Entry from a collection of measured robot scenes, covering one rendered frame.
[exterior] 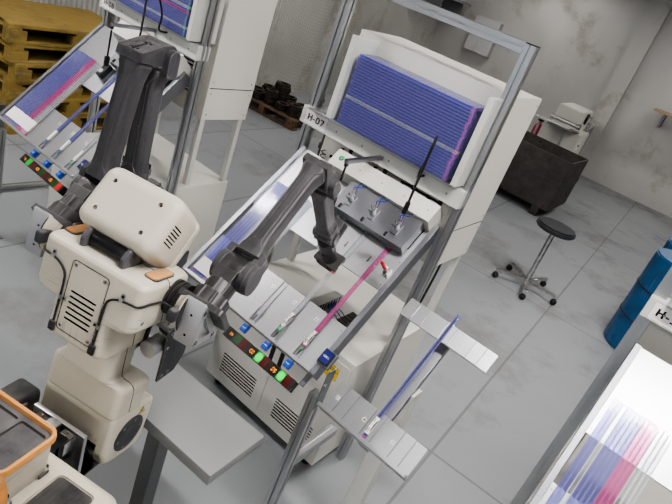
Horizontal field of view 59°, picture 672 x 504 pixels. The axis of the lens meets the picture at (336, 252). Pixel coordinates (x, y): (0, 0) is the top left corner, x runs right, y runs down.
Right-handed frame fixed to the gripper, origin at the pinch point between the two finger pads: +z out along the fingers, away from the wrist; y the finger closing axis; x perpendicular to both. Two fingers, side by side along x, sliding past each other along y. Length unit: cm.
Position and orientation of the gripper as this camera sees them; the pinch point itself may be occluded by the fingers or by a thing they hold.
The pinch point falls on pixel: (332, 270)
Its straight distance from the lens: 217.6
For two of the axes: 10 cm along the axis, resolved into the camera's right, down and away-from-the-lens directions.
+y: -7.5, -5.0, 4.4
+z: 1.2, 5.5, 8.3
